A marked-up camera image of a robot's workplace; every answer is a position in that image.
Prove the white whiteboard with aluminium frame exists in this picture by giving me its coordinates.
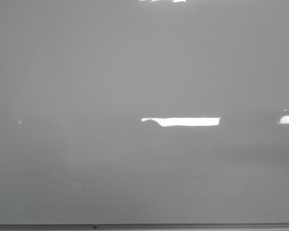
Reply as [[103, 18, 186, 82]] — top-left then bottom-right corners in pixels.
[[0, 0, 289, 224]]

